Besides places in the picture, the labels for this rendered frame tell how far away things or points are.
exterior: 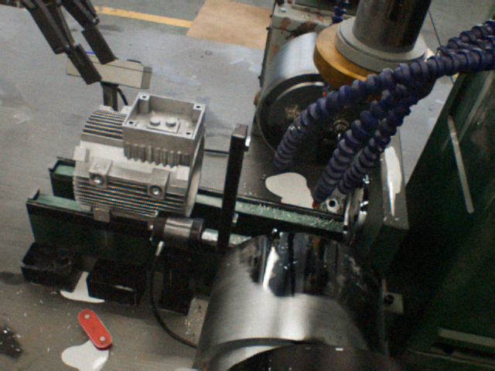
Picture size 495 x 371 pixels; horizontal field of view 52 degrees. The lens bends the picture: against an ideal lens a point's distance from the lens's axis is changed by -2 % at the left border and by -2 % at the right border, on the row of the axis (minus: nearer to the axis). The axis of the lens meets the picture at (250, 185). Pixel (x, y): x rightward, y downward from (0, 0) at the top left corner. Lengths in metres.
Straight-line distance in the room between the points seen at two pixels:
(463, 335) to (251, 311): 0.46
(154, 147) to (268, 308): 0.37
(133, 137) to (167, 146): 0.06
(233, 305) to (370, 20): 0.41
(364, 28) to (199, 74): 0.98
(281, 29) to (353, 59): 0.54
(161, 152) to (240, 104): 0.69
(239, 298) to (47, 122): 0.93
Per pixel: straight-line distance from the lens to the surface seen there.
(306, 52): 1.09
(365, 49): 0.71
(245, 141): 0.69
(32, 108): 1.50
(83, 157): 0.90
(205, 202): 1.04
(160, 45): 1.77
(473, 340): 0.98
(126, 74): 1.13
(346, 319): 0.63
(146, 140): 0.86
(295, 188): 1.28
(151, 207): 0.90
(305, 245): 0.67
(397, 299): 0.98
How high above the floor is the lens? 1.67
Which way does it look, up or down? 44 degrees down
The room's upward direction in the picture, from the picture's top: 10 degrees clockwise
